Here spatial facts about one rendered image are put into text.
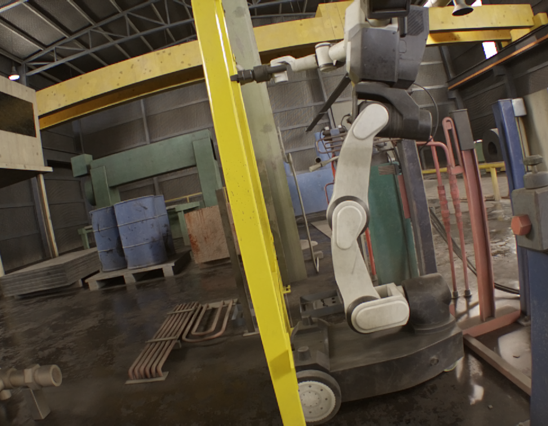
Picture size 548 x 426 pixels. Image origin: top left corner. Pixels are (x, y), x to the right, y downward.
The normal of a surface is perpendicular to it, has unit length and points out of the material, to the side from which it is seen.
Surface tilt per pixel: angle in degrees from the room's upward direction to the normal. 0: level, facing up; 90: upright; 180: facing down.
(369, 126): 90
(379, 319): 90
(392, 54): 100
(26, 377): 60
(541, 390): 90
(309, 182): 90
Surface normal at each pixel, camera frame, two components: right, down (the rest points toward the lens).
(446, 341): 0.24, 0.02
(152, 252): 0.61, -0.07
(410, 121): -0.12, 0.47
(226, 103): 0.02, 0.07
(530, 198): -0.98, 0.21
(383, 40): -0.14, 0.28
